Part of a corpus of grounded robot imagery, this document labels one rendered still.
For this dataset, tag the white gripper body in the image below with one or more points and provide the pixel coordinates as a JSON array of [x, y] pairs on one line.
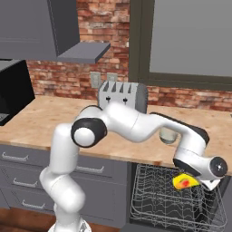
[[213, 184]]

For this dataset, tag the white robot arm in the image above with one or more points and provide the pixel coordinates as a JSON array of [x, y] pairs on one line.
[[127, 122]]

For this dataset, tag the yellow and red bowl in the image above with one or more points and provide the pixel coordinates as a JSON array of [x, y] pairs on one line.
[[185, 182]]

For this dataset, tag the pale translucent cup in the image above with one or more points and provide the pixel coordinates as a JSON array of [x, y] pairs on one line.
[[168, 136]]

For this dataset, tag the dark dishwasher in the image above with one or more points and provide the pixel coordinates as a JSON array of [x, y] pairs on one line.
[[134, 193]]

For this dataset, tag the grey cupboard door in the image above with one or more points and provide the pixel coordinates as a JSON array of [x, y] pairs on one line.
[[108, 199]]

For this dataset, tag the grey drawer front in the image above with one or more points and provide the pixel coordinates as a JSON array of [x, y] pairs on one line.
[[114, 169], [36, 152], [27, 173], [18, 198]]

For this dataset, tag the silver toaster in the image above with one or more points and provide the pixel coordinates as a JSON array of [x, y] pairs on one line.
[[119, 90]]

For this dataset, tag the grey framed window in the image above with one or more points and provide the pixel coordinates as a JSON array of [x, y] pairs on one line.
[[190, 39]]

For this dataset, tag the grey shelf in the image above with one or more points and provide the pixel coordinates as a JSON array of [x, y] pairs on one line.
[[84, 51]]

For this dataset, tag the black microwave oven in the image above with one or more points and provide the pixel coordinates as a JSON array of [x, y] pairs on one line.
[[13, 90]]

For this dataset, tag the grey wall outlet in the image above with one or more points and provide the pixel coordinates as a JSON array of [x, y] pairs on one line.
[[95, 79], [112, 76]]

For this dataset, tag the grey wall cupboard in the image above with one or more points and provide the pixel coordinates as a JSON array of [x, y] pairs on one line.
[[30, 24]]

